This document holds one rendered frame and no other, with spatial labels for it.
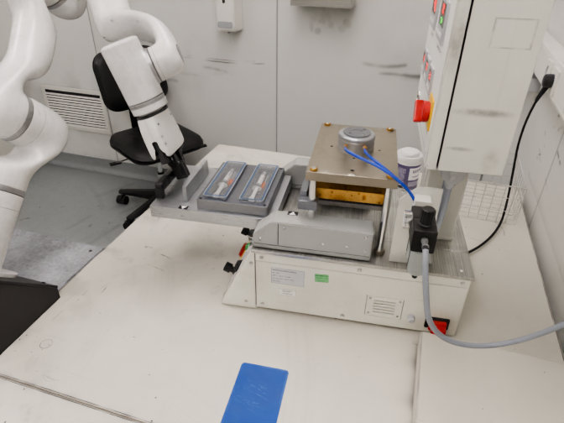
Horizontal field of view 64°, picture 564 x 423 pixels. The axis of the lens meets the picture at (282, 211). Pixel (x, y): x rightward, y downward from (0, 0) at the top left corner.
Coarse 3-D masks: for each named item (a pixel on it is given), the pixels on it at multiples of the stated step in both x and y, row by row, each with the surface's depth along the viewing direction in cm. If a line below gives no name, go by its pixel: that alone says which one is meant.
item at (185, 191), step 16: (192, 176) 107; (208, 176) 116; (288, 176) 116; (176, 192) 109; (192, 192) 108; (288, 192) 114; (160, 208) 103; (176, 208) 103; (192, 208) 103; (272, 208) 103; (224, 224) 102; (240, 224) 101; (256, 224) 100
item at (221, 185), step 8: (224, 168) 113; (232, 168) 113; (240, 168) 113; (216, 176) 109; (224, 176) 109; (232, 176) 109; (216, 184) 105; (224, 184) 106; (232, 184) 106; (208, 192) 102; (216, 192) 102; (224, 192) 102
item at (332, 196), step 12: (324, 192) 94; (336, 192) 93; (348, 192) 92; (360, 192) 92; (372, 192) 92; (324, 204) 95; (336, 204) 94; (348, 204) 94; (360, 204) 94; (372, 204) 93
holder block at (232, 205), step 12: (252, 168) 115; (240, 180) 109; (276, 180) 109; (240, 192) 104; (276, 192) 108; (204, 204) 101; (216, 204) 101; (228, 204) 100; (240, 204) 100; (252, 204) 100; (264, 204) 100; (264, 216) 100
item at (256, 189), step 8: (256, 168) 113; (264, 168) 113; (272, 168) 113; (256, 176) 109; (264, 176) 109; (272, 176) 109; (248, 184) 106; (256, 184) 106; (264, 184) 106; (248, 192) 102; (256, 192) 102; (264, 192) 102; (256, 200) 99
